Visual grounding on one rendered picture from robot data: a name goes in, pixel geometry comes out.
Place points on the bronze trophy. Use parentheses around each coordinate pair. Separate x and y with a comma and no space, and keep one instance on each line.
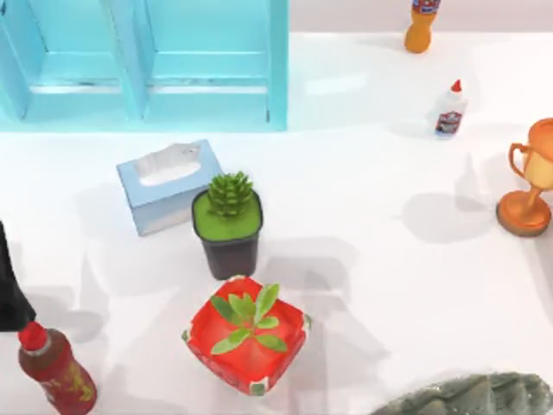
(529,190)

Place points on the grey-green rough object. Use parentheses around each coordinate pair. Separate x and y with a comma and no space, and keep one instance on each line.
(471,395)

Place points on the black pot with succulent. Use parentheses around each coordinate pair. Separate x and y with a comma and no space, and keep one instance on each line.
(229,242)

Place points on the light blue tissue box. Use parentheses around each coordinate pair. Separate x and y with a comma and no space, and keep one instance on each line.
(164,194)

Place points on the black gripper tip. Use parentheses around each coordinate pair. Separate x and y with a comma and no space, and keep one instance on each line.
(10,294)

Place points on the light blue rack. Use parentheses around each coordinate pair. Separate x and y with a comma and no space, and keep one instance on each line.
(142,65)

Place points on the red pot with plant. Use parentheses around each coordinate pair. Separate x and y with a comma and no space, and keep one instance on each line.
(246,341)

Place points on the white glue bottle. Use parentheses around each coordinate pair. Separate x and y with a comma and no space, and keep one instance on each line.
(451,113)

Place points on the red bottle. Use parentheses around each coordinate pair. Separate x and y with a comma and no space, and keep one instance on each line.
(56,372)

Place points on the orange bottle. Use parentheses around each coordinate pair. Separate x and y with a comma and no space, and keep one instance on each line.
(419,34)

